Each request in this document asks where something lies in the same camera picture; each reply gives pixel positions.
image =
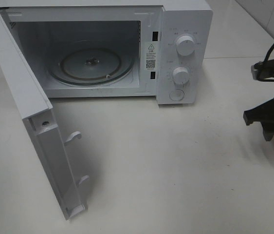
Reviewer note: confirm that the white microwave oven body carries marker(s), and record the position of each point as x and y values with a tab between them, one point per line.
38	25

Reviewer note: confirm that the white timer knob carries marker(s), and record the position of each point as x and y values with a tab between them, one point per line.
181	75

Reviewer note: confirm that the upper white power knob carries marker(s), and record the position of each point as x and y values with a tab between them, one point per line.
185	45

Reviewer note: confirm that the round door release button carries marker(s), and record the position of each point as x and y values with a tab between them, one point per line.
176	95

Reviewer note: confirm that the warning label with QR code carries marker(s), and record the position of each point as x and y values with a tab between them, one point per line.
150	55

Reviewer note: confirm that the glass microwave turntable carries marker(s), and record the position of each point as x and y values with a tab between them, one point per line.
88	62

